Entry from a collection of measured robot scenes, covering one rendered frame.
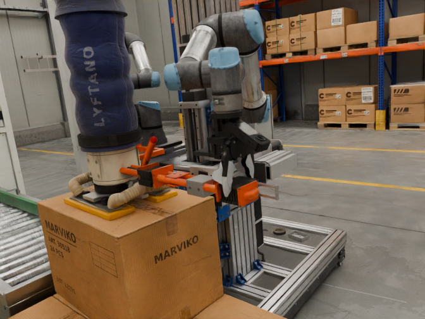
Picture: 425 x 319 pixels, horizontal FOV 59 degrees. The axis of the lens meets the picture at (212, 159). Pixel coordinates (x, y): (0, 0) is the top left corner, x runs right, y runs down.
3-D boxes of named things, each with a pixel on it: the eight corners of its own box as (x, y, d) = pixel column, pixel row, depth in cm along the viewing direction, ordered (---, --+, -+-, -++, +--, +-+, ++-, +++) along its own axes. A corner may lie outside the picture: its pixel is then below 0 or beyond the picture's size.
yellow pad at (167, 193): (107, 189, 156) (105, 178, 155) (127, 183, 163) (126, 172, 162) (157, 204, 133) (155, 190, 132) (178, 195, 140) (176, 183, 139)
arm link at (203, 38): (191, 13, 138) (158, 63, 99) (220, 9, 135) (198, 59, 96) (197, 44, 144) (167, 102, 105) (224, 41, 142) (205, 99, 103)
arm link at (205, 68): (207, 60, 107) (198, 59, 97) (245, 56, 105) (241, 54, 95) (209, 88, 109) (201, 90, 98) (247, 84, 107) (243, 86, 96)
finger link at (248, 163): (243, 178, 106) (232, 150, 101) (260, 180, 102) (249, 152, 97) (236, 184, 104) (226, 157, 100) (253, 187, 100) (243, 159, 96)
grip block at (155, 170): (137, 185, 121) (135, 168, 120) (160, 178, 128) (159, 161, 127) (152, 189, 116) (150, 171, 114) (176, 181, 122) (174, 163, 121)
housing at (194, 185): (186, 194, 107) (184, 179, 106) (202, 188, 112) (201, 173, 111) (203, 198, 102) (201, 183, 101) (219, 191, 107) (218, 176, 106)
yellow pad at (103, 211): (63, 203, 143) (61, 191, 142) (87, 195, 150) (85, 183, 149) (109, 221, 120) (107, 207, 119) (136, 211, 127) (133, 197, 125)
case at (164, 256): (55, 292, 157) (36, 202, 148) (134, 254, 184) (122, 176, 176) (137, 356, 115) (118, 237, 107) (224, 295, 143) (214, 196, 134)
